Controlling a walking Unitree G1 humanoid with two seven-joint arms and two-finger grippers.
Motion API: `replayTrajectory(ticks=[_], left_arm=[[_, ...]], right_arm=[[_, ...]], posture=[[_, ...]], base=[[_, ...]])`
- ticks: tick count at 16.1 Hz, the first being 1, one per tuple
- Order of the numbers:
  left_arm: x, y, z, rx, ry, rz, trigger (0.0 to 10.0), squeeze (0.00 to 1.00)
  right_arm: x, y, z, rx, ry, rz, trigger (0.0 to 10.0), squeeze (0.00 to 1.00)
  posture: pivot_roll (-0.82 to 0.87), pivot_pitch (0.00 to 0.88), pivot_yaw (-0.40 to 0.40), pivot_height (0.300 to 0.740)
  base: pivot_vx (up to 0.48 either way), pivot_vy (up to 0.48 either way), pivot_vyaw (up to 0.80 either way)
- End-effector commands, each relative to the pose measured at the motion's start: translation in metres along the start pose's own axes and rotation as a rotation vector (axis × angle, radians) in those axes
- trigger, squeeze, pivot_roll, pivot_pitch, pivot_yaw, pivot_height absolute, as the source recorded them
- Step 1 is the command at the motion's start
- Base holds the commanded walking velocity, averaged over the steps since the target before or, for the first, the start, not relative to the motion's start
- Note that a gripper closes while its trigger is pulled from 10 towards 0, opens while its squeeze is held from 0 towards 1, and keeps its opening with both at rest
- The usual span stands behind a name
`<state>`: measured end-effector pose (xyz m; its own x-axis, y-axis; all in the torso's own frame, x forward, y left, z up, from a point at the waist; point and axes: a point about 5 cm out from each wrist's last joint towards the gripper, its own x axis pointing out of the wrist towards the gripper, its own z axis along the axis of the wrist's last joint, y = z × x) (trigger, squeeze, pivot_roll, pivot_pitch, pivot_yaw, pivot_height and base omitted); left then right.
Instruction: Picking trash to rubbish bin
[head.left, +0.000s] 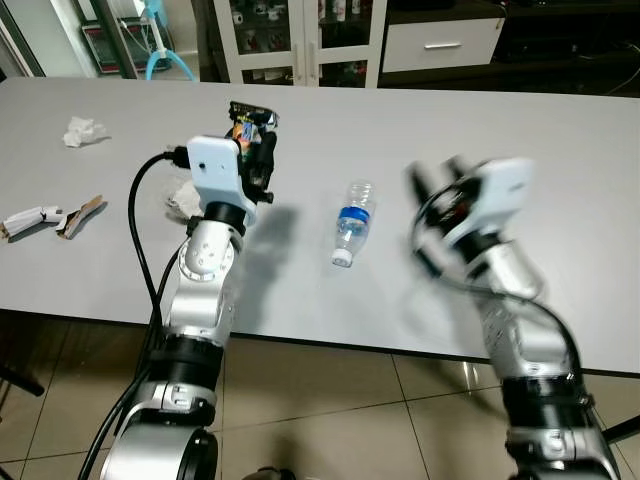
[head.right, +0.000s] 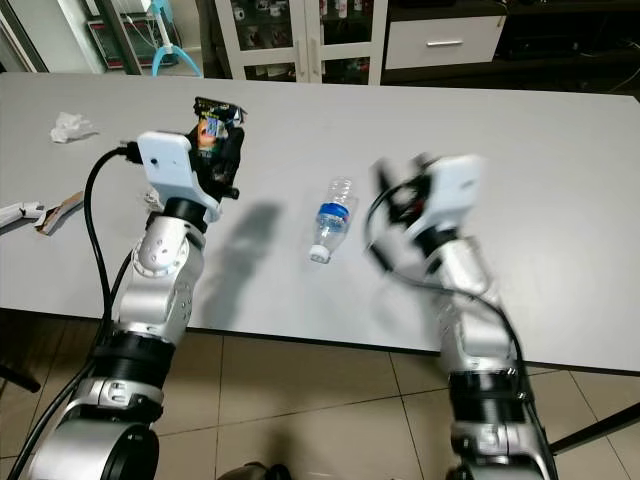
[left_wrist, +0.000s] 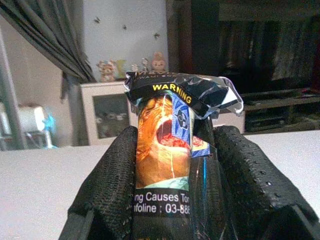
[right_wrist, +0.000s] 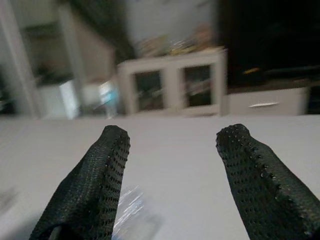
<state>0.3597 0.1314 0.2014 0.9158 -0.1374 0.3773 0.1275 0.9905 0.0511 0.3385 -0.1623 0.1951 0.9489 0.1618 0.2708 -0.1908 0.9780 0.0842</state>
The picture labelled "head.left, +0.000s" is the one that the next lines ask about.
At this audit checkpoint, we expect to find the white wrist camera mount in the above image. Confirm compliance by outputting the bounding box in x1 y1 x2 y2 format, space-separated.
452 157 537 243
187 136 260 227

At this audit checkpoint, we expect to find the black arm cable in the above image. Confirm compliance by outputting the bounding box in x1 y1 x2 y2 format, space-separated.
408 195 583 386
78 147 193 480

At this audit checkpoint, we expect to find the dark robot foot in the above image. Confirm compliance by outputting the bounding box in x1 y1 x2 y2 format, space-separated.
240 465 297 480

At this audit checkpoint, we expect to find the white drawer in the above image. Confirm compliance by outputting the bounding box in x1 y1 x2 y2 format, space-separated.
382 17 507 75

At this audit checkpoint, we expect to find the red and grey device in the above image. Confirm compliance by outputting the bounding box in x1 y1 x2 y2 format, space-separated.
80 17 177 77

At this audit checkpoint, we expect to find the colourful snack wrapper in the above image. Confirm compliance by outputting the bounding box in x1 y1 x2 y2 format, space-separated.
232 117 259 152

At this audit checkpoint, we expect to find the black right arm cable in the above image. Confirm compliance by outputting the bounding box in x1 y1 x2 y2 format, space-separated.
408 195 583 386

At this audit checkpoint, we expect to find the clear plastic water bottle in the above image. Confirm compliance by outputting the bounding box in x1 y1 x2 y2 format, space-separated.
331 180 378 269

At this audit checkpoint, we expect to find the black table leg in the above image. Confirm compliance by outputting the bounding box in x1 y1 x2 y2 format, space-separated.
0 362 47 399
602 414 640 447

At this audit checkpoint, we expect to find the crumpled white tissue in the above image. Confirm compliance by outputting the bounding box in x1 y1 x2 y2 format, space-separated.
164 180 208 222
63 116 112 149

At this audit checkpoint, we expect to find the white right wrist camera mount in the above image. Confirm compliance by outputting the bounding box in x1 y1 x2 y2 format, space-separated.
452 157 537 243

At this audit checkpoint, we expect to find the torn white paper piece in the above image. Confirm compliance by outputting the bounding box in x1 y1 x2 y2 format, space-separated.
0 206 67 242

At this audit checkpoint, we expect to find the light blue stand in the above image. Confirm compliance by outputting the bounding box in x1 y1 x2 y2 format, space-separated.
140 0 199 82

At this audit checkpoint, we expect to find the white glass door cabinet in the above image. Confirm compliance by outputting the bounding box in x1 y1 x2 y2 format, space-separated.
212 0 390 89

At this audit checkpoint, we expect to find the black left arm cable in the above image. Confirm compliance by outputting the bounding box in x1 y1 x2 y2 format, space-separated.
78 147 193 480

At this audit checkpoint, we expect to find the torn brown cardboard piece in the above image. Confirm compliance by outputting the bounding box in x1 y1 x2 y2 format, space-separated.
56 195 108 240

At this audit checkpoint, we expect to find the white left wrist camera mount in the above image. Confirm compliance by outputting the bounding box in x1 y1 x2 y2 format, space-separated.
187 136 260 227

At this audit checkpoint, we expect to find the dark low cabinet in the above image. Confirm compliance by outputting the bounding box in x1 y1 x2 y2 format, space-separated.
380 0 640 97

